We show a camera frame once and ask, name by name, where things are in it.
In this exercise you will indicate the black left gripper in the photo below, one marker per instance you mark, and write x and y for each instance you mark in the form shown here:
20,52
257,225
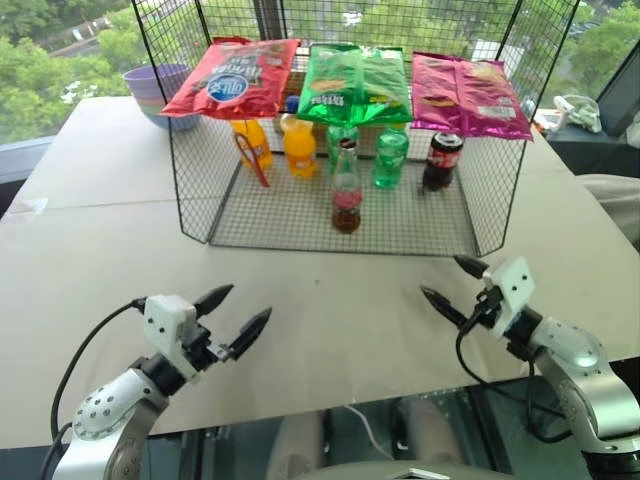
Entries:
202,350

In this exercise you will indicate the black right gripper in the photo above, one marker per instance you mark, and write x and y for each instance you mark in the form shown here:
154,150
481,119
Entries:
487,302

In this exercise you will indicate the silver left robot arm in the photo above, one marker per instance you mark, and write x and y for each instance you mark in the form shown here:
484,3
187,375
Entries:
105,415

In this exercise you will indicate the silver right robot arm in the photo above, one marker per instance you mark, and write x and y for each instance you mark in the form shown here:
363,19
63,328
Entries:
575,360

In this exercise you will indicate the dark cola plastic bottle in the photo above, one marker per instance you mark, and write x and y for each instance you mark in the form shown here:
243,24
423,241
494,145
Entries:
440,160

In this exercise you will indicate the green soda plastic bottle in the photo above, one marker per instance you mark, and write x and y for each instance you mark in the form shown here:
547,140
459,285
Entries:
391,160
335,137

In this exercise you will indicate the glass soda bottle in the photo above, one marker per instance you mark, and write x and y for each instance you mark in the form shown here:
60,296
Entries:
346,195

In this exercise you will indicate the orange soda plastic bottle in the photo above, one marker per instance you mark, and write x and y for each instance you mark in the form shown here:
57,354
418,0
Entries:
300,150
259,142

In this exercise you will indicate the gray rounded shape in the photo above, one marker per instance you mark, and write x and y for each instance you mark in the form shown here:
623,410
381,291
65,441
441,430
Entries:
430,430
295,445

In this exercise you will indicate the gray fabric object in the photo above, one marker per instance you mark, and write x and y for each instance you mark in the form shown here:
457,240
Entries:
617,200

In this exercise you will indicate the magenta chip bag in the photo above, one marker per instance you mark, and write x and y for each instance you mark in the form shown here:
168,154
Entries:
435,90
492,100

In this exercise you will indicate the dark side table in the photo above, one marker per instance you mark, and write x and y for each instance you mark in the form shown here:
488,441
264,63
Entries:
590,150

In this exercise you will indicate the light blue plastic bowl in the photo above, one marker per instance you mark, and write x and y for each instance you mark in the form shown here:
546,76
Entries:
155,117

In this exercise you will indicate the green chip bag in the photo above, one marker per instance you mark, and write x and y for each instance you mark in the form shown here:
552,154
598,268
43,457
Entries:
385,80
325,85

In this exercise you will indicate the red chip bag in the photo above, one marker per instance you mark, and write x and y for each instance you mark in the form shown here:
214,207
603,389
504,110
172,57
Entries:
235,75

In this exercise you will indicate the purple plastic bowl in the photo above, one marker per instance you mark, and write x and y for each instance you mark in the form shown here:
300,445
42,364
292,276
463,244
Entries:
150,82

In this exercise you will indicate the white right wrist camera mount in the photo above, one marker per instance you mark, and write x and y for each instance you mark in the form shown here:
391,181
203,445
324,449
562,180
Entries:
515,290

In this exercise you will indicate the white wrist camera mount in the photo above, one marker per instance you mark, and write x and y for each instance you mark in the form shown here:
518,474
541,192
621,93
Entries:
167,330
515,290

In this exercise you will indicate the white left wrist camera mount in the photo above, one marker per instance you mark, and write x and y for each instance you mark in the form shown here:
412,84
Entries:
167,330

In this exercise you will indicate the dark window frame post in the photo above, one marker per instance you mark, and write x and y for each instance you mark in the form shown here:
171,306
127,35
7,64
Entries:
622,100
267,20

